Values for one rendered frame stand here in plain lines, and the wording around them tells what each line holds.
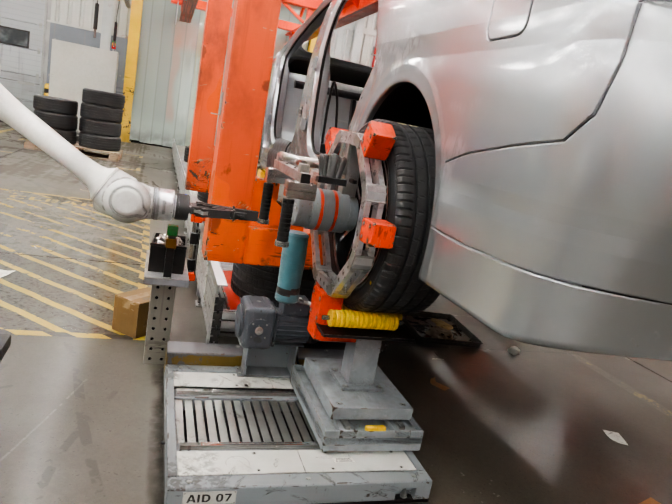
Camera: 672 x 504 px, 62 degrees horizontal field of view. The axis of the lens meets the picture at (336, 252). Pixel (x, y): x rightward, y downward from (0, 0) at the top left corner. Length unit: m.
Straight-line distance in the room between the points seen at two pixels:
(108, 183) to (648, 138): 1.15
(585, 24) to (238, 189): 1.45
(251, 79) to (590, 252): 1.49
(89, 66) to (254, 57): 10.69
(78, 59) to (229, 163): 10.74
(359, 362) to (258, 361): 0.55
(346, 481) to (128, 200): 1.06
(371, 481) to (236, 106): 1.42
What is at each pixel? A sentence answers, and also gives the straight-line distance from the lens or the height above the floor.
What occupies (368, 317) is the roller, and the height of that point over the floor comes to 0.53.
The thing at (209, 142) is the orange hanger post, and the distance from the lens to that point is 4.18.
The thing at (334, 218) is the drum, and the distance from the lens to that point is 1.84.
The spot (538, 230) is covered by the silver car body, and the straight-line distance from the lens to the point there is 1.21.
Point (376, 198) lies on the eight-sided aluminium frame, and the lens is 1.65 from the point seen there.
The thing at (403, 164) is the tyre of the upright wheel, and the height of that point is 1.05.
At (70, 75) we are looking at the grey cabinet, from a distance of 12.89.
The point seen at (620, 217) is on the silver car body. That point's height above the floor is 1.05.
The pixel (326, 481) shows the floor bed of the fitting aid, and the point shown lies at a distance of 1.84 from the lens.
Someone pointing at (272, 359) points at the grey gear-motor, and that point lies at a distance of 2.46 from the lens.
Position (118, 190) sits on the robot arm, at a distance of 1.41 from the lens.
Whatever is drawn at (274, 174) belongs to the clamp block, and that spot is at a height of 0.93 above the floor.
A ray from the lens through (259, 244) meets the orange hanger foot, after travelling 2.32.
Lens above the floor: 1.11
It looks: 12 degrees down
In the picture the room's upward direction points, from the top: 10 degrees clockwise
